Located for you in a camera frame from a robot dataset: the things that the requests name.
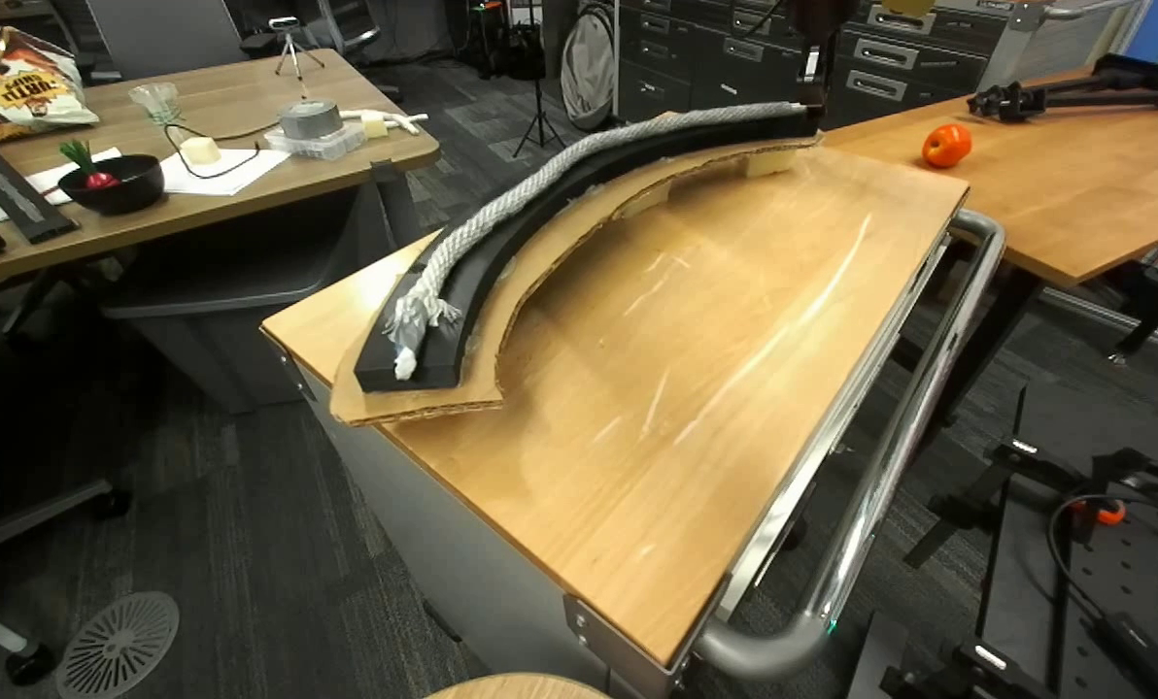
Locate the white rope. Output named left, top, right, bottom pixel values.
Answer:
left=382, top=96, right=814, bottom=385

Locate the black curved foam track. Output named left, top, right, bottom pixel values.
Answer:
left=352, top=102, right=820, bottom=392

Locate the grey drawer cabinet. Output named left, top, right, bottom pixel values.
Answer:
left=614, top=0, right=1132, bottom=124

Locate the round wooden stool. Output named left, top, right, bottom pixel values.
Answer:
left=428, top=671, right=608, bottom=699

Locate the grey tape roll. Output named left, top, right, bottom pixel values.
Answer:
left=279, top=102, right=340, bottom=142

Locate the small tripod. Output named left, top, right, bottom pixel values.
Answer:
left=264, top=16, right=321, bottom=80

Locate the white paper sheet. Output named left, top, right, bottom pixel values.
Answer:
left=160, top=146, right=285, bottom=197

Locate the orange fruit toy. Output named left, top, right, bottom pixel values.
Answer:
left=922, top=124, right=975, bottom=172

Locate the black bowl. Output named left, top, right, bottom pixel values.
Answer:
left=57, top=155, right=163, bottom=218

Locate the black keyboard bar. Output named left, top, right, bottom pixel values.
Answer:
left=0, top=155, right=72, bottom=246

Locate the black tripod on table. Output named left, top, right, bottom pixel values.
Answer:
left=969, top=54, right=1158, bottom=124

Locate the snack chip bag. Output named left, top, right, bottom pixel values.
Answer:
left=0, top=25, right=96, bottom=142

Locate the chair base with wheels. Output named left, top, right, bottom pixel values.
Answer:
left=0, top=469, right=133, bottom=689

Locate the metal cart handle bar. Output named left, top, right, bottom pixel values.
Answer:
left=694, top=208, right=1006, bottom=678

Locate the orange clamp handle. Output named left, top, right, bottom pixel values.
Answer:
left=1071, top=496, right=1125, bottom=529

